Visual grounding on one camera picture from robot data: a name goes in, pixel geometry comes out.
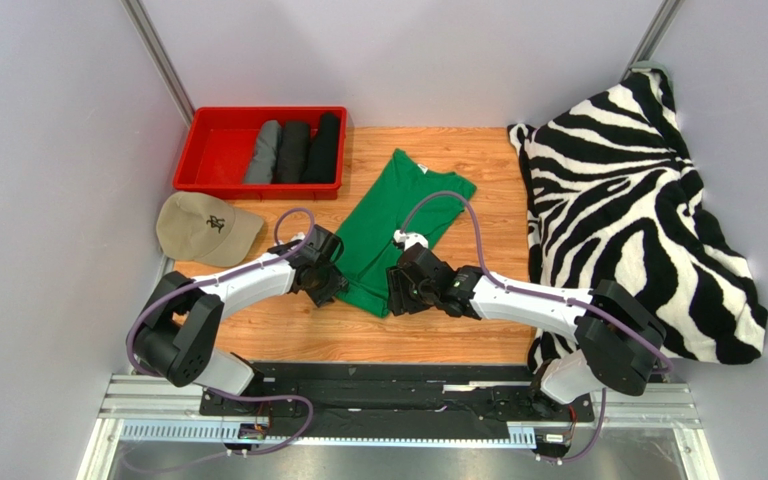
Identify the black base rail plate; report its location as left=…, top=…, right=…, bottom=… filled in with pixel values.
left=199, top=362, right=598, bottom=440

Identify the aluminium frame post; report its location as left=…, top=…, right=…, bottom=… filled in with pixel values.
left=623, top=0, right=685, bottom=76
left=121, top=0, right=195, bottom=126

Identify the beige baseball cap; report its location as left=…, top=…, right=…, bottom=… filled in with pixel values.
left=155, top=191, right=264, bottom=268

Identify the black rolled t-shirt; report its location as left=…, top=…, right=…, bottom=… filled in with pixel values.
left=301, top=112, right=340, bottom=184

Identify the red plastic bin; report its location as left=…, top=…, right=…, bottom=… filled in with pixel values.
left=172, top=105, right=348, bottom=201

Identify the right aluminium frame post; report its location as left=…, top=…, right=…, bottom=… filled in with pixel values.
left=623, top=0, right=685, bottom=76

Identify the green t-shirt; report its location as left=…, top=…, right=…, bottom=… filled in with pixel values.
left=337, top=149, right=477, bottom=318

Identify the left aluminium frame post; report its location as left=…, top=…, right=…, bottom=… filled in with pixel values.
left=121, top=0, right=195, bottom=126

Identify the zebra print blanket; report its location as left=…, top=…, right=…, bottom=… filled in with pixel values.
left=507, top=67, right=768, bottom=365

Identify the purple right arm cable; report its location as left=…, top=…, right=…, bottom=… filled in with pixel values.
left=393, top=190, right=675, bottom=465

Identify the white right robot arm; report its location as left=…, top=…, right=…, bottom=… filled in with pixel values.
left=386, top=244, right=666, bottom=411

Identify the dark grey rolled t-shirt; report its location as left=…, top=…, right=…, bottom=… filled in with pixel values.
left=274, top=120, right=311, bottom=184

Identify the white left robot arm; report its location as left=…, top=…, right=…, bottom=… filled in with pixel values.
left=126, top=225, right=348, bottom=395

